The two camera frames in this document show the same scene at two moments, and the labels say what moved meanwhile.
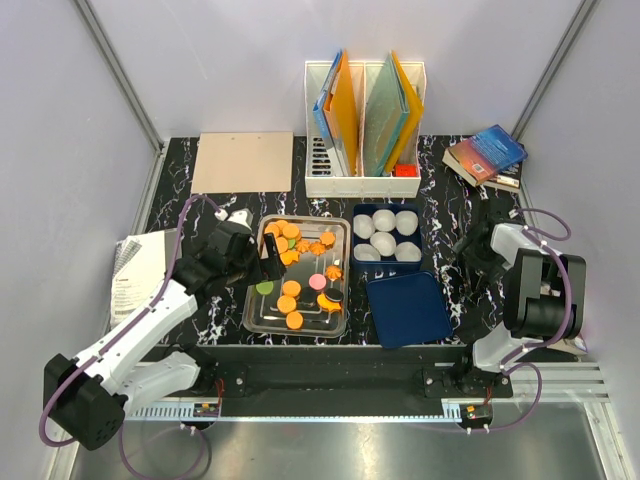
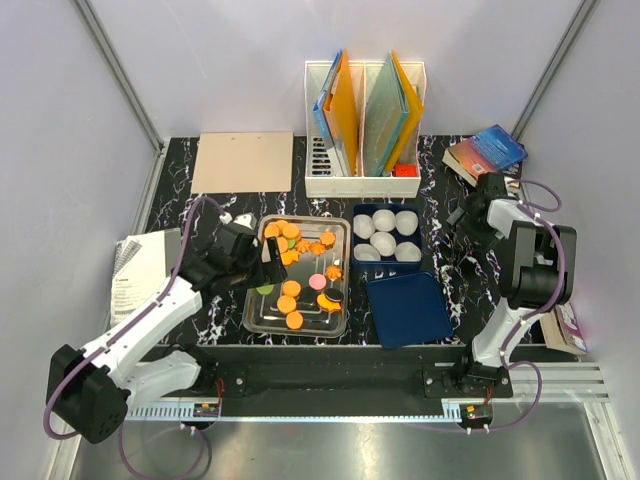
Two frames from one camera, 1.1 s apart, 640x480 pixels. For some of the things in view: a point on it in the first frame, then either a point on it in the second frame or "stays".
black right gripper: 490,271 → 464,223
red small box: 406,170 stays
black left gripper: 267,269 stays
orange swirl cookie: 317,248 stays
